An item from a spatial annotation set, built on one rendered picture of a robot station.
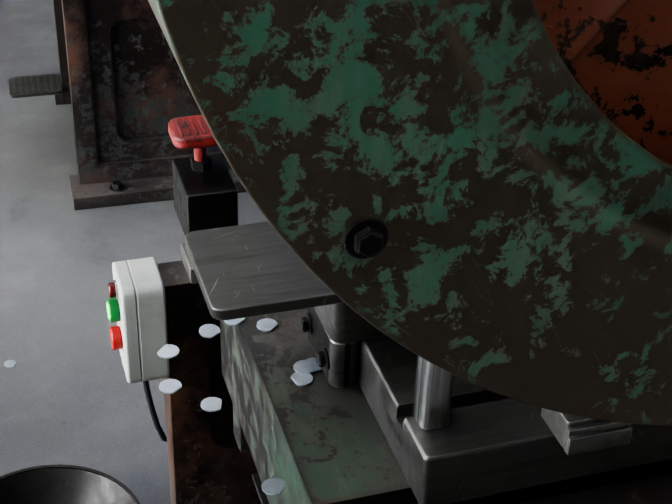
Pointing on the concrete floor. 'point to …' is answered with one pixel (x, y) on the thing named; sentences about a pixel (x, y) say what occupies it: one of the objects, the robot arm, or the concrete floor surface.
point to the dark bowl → (63, 486)
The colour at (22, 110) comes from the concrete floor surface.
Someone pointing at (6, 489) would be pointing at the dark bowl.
